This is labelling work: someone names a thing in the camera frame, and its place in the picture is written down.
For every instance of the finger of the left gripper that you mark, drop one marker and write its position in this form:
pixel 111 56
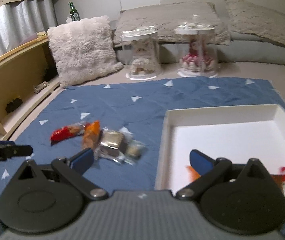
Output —
pixel 8 150

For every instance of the cream doll in clear case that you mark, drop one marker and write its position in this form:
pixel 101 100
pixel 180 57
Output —
pixel 142 53

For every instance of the blue quilted mat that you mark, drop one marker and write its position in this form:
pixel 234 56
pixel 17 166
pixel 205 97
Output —
pixel 36 204

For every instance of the grey pleated curtain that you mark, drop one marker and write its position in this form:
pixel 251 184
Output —
pixel 20 20

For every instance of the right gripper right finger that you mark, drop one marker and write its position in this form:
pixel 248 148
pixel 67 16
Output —
pixel 210 172

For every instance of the grey bedding roll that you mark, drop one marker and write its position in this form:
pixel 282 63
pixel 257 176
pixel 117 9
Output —
pixel 243 47

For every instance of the pink doll in clear case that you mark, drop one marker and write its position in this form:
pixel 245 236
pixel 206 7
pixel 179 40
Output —
pixel 196 48

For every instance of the orange clear cookie packet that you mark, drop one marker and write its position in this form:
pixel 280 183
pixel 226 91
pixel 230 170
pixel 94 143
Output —
pixel 192 173

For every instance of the green glass bottle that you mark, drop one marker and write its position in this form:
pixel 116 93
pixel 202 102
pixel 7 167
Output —
pixel 74 15

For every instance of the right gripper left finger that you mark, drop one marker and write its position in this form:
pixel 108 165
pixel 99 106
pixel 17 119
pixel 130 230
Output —
pixel 71 171

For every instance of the red cookie packet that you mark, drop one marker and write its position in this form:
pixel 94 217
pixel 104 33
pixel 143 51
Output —
pixel 68 132

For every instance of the white shallow box tray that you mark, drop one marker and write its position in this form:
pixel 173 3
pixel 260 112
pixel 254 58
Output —
pixel 237 133

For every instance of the beige textured pillow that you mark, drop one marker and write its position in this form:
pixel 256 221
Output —
pixel 167 17

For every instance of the orange snack packet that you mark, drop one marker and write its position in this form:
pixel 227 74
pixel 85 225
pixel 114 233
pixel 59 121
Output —
pixel 91 135

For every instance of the red strawberry snack packet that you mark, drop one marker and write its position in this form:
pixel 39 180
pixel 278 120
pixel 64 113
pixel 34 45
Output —
pixel 280 177

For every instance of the fluffy white pillow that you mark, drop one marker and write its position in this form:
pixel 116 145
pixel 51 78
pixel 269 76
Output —
pixel 83 50

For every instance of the clear green candy packet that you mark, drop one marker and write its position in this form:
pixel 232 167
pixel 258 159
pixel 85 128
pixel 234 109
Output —
pixel 135 150

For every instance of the wooden bedside shelf left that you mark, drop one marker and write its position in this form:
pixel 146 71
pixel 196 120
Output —
pixel 28 75

